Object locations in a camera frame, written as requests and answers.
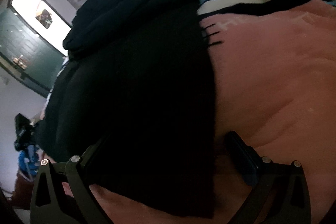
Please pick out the maroon sleeved forearm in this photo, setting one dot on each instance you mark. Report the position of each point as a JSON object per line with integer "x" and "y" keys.
{"x": 22, "y": 193}

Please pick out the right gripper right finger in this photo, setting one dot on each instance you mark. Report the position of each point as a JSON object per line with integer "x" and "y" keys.
{"x": 279, "y": 192}

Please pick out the green door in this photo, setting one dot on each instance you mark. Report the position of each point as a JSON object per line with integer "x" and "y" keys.
{"x": 32, "y": 60}

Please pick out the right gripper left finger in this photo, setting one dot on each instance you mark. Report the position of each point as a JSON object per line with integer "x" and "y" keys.
{"x": 61, "y": 192}

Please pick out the blue white gloved hand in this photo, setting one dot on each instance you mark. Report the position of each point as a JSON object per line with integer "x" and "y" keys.
{"x": 28, "y": 162}

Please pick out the pink Hello Kitty blanket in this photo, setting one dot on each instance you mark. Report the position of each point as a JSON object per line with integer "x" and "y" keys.
{"x": 274, "y": 69}

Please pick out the black hooded jacket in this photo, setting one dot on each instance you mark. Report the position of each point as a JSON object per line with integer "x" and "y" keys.
{"x": 140, "y": 87}

